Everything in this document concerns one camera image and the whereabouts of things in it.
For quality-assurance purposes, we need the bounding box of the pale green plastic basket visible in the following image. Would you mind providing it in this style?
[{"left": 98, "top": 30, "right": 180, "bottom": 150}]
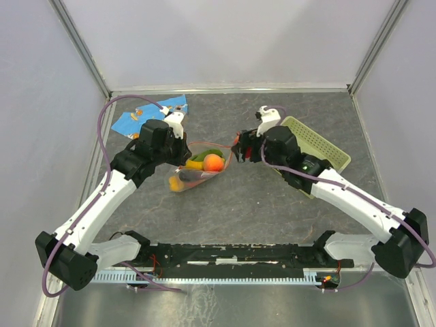
[{"left": 272, "top": 115, "right": 352, "bottom": 200}]

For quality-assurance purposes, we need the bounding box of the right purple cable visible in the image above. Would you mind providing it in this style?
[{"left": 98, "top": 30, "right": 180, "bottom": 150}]
[{"left": 260, "top": 105, "right": 436, "bottom": 291}]

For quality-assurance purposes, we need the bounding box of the red strawberry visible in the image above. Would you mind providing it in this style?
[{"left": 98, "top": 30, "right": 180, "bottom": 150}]
[{"left": 185, "top": 178, "right": 204, "bottom": 188}]

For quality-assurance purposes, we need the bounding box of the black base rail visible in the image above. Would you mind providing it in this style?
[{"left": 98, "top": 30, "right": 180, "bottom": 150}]
[{"left": 130, "top": 243, "right": 354, "bottom": 278}]

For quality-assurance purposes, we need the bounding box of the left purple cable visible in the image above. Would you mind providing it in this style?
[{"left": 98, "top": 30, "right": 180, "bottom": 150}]
[{"left": 41, "top": 95, "right": 185, "bottom": 298}]

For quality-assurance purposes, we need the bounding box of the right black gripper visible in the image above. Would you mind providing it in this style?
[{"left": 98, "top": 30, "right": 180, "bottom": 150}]
[{"left": 230, "top": 129, "right": 285, "bottom": 174}]

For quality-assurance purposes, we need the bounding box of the green leaf vegetable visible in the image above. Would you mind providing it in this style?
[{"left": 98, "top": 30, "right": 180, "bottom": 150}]
[{"left": 190, "top": 149, "right": 225, "bottom": 162}]

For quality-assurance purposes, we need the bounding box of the dark purple eggplant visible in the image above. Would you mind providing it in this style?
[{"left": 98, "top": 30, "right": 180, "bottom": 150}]
[{"left": 178, "top": 169, "right": 218, "bottom": 183}]

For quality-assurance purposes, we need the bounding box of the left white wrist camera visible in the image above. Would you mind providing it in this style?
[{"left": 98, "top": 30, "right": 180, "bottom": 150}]
[{"left": 159, "top": 106, "right": 186, "bottom": 139}]

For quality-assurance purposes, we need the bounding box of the light blue cable duct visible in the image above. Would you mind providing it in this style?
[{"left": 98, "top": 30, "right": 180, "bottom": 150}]
[{"left": 91, "top": 268, "right": 321, "bottom": 286}]

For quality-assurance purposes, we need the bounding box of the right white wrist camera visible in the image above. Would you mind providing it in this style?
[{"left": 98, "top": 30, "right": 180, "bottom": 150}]
[{"left": 255, "top": 106, "right": 286, "bottom": 137}]

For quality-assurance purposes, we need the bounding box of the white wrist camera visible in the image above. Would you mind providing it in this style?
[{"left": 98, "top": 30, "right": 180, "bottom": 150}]
[
  {"left": 159, "top": 106, "right": 186, "bottom": 139},
  {"left": 255, "top": 106, "right": 286, "bottom": 137}
]

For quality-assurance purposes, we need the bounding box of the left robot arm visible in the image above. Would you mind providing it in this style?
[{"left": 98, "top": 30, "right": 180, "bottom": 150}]
[{"left": 35, "top": 113, "right": 191, "bottom": 291}]

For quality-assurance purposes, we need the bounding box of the blue patterned cloth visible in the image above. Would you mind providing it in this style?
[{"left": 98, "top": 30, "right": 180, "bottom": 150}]
[{"left": 111, "top": 95, "right": 188, "bottom": 139}]

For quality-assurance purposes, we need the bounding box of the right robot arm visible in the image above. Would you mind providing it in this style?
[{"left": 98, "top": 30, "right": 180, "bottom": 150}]
[{"left": 232, "top": 126, "right": 431, "bottom": 279}]

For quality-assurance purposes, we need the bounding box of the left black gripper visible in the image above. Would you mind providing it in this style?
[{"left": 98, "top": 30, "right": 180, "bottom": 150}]
[{"left": 153, "top": 129, "right": 192, "bottom": 166}]

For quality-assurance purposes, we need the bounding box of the yellow banana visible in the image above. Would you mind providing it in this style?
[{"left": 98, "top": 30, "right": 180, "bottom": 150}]
[{"left": 185, "top": 160, "right": 204, "bottom": 171}]

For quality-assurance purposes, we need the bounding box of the small orange mango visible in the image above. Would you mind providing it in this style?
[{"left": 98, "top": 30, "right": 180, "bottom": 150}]
[{"left": 168, "top": 175, "right": 185, "bottom": 192}]

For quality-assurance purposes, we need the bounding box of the clear zip top bag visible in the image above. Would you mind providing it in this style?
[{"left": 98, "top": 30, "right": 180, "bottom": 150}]
[{"left": 166, "top": 142, "right": 233, "bottom": 193}]

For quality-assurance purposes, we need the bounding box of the purple cable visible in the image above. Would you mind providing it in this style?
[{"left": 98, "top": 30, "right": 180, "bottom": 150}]
[
  {"left": 41, "top": 95, "right": 185, "bottom": 298},
  {"left": 260, "top": 105, "right": 436, "bottom": 291}
]

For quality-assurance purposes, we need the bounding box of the orange peach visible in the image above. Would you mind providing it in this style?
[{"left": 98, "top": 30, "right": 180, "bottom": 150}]
[{"left": 203, "top": 155, "right": 225, "bottom": 172}]

